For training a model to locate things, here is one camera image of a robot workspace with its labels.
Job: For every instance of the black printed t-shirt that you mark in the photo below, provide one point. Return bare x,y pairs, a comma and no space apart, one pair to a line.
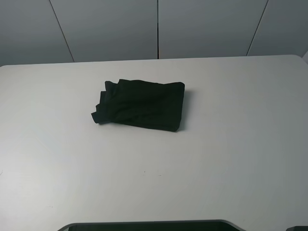
141,104

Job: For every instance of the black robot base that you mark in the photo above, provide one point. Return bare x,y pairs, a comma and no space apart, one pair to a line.
181,225

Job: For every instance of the dark object bottom right corner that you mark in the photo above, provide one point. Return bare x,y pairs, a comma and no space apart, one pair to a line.
298,228

